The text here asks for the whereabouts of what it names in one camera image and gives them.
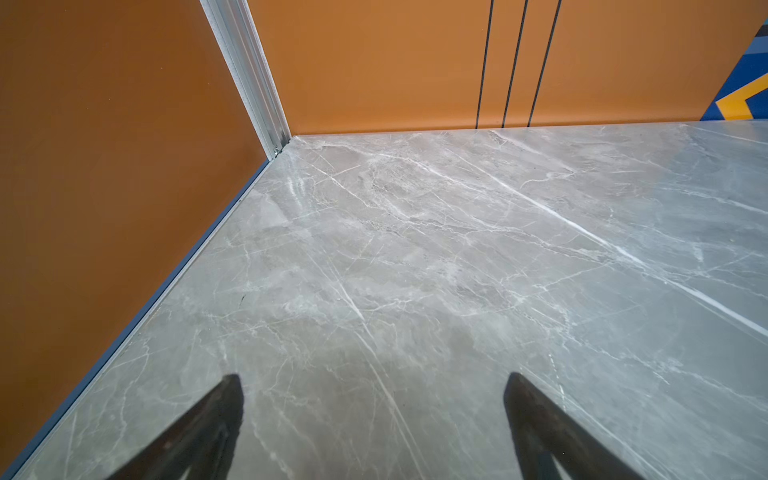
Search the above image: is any aluminium corner post left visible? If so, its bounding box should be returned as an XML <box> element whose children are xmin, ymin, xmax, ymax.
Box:
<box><xmin>200</xmin><ymin>0</ymin><xmax>292</xmax><ymax>161</ymax></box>

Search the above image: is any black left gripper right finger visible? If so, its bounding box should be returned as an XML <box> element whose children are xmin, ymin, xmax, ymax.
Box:
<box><xmin>503</xmin><ymin>372</ymin><xmax>641</xmax><ymax>479</ymax></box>

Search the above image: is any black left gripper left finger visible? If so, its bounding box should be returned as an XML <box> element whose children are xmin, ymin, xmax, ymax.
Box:
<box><xmin>110</xmin><ymin>374</ymin><xmax>244</xmax><ymax>479</ymax></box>

